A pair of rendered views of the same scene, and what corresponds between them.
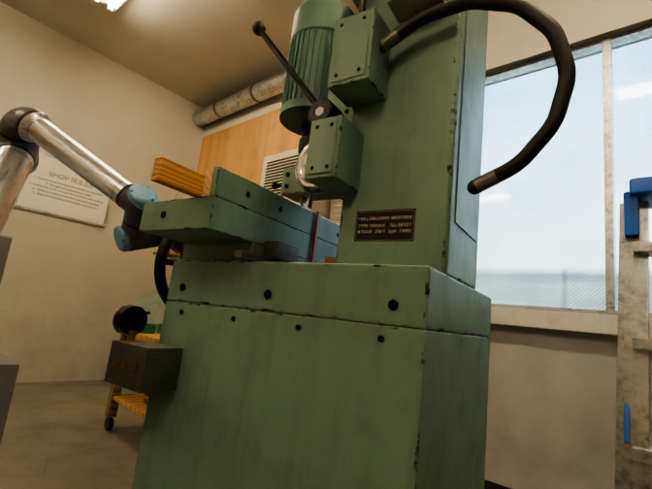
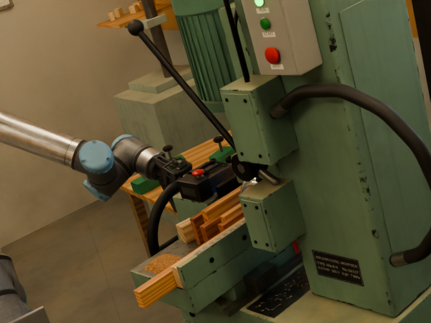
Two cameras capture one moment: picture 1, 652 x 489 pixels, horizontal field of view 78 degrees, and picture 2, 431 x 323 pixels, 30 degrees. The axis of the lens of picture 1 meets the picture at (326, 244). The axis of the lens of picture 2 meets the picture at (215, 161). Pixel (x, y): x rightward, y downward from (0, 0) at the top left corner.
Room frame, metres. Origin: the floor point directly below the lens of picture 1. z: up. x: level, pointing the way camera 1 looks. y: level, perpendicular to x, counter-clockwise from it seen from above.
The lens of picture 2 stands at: (-0.67, -0.41, 1.69)
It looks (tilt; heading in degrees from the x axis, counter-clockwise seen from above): 20 degrees down; 19
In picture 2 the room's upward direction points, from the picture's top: 16 degrees counter-clockwise
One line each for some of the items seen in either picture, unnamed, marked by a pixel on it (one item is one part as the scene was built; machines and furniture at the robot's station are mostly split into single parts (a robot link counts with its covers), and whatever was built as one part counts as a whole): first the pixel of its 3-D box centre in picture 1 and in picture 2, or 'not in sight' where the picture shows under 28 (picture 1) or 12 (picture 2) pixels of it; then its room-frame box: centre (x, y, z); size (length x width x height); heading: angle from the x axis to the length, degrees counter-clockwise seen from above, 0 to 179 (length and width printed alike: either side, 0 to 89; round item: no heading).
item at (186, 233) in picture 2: not in sight; (188, 230); (0.92, 0.26, 0.92); 0.04 x 0.03 x 0.04; 136
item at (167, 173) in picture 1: (273, 216); (240, 230); (0.89, 0.13, 0.92); 0.60 x 0.02 x 0.04; 146
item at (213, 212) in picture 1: (260, 246); (241, 224); (1.02, 0.17, 0.87); 0.61 x 0.30 x 0.06; 146
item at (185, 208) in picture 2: not in sight; (213, 203); (1.07, 0.24, 0.91); 0.15 x 0.14 x 0.09; 146
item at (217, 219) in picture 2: not in sight; (242, 213); (0.96, 0.14, 0.93); 0.24 x 0.02 x 0.05; 146
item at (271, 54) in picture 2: not in sight; (271, 55); (0.65, -0.10, 1.36); 0.03 x 0.01 x 0.03; 56
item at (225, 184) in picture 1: (309, 223); (278, 211); (0.94, 0.04, 0.93); 0.60 x 0.02 x 0.06; 146
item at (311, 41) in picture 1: (319, 71); (222, 32); (0.97, 0.07, 1.35); 0.18 x 0.18 x 0.31
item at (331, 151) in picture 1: (335, 155); (272, 214); (0.74, 0.00, 1.02); 0.09 x 0.07 x 0.12; 146
